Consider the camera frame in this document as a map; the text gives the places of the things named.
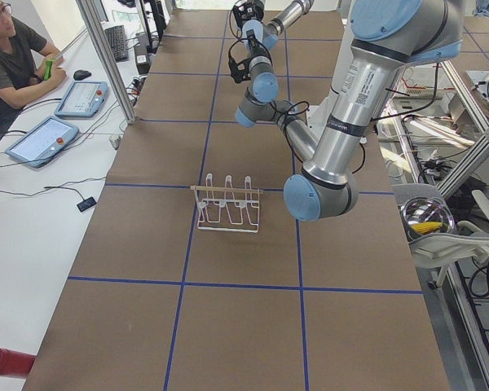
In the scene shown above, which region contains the white wire cup holder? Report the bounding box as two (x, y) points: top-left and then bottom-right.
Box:
(190, 173), (262, 234)

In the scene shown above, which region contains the pot with yellow corn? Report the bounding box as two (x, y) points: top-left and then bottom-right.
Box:
(399, 197), (456, 241)

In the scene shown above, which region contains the red cylinder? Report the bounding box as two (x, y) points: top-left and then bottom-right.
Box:
(0, 348), (36, 379)

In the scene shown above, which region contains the aluminium frame post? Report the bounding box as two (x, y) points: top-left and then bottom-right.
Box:
(76, 0), (136, 125)

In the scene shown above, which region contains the far teach pendant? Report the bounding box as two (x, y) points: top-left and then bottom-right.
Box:
(54, 81), (109, 118)

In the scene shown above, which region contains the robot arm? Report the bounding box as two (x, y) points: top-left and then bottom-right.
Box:
(229, 0), (465, 221)
(231, 0), (314, 49)

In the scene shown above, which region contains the small black sensor puck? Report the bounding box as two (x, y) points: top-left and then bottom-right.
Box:
(77, 197), (97, 212)

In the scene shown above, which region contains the black keyboard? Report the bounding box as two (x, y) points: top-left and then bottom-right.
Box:
(104, 25), (129, 62)

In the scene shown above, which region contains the seated person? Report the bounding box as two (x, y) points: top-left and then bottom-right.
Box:
(0, 1), (66, 138)

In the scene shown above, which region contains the black computer mouse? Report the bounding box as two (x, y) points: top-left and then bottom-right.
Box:
(73, 69), (91, 81)

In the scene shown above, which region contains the near teach pendant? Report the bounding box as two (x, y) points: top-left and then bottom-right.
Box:
(5, 116), (79, 168)

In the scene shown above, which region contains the teach pendant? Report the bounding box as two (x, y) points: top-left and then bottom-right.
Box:
(54, 81), (109, 118)
(5, 116), (79, 168)

